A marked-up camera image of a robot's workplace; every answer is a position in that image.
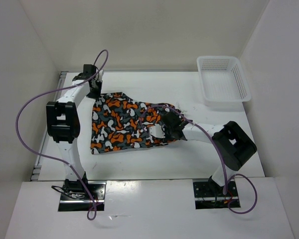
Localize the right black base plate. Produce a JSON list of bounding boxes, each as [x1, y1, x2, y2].
[[192, 179, 241, 210]]

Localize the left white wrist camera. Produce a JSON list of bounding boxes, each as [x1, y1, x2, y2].
[[95, 70, 104, 82]]

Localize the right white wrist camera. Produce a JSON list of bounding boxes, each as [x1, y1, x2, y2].
[[149, 124, 165, 139]]

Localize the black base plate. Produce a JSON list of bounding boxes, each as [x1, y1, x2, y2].
[[192, 179, 241, 210], [51, 181, 106, 212]]

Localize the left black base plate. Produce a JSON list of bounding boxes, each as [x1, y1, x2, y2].
[[51, 181, 106, 212]]

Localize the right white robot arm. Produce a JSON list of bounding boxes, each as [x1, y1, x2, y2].
[[162, 112, 257, 196]]

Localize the orange camouflage shorts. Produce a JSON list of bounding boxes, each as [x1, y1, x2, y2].
[[90, 92, 183, 155]]

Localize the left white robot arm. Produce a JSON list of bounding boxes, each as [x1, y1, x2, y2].
[[46, 64, 103, 199]]

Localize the white plastic basket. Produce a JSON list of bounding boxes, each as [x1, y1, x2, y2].
[[196, 56, 252, 104]]

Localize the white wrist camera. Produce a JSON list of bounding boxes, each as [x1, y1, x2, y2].
[[149, 124, 165, 139], [95, 70, 104, 82]]

